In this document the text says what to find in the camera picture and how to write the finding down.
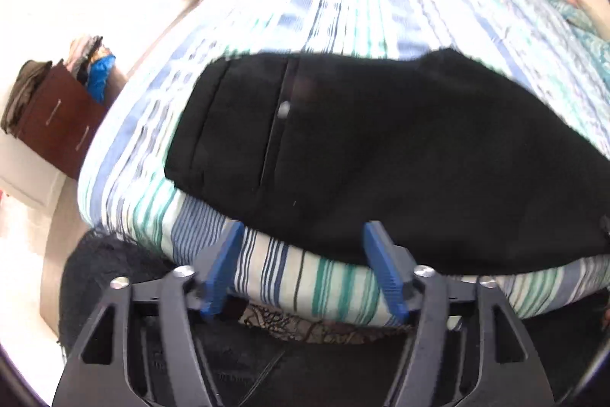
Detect black pants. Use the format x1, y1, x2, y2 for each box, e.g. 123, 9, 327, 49
164, 50, 609, 275

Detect brown wooden dresser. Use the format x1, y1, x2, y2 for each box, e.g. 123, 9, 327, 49
16, 63, 106, 180

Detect striped blue green bedsheet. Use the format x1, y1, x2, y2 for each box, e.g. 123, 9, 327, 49
75, 0, 610, 330

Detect teal floral pillow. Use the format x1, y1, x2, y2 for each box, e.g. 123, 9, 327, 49
546, 0, 609, 87

